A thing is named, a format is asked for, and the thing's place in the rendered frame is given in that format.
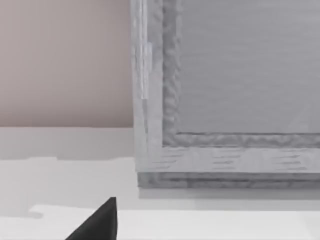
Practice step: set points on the grey cabinet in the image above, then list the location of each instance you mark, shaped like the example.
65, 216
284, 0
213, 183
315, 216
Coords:
225, 100

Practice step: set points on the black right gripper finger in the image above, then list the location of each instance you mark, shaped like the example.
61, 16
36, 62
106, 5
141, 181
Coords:
102, 222

